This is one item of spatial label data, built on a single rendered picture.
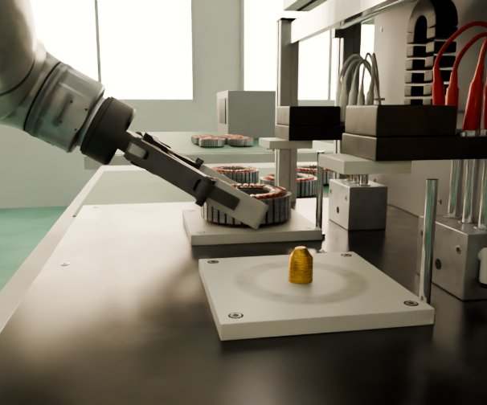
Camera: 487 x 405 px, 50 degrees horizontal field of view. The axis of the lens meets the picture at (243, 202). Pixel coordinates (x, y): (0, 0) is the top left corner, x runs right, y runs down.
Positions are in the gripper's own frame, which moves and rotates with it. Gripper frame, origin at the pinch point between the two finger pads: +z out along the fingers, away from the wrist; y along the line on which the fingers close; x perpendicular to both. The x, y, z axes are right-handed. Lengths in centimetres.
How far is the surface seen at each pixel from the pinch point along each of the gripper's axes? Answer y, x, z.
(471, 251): 28.1, 6.8, 10.7
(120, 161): -133, -17, -15
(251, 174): -47.0, 2.8, 10.4
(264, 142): 0.6, 7.7, -1.4
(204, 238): 7.6, -4.9, -3.8
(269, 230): 6.7, -0.9, 2.6
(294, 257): 24.8, -0.2, -0.4
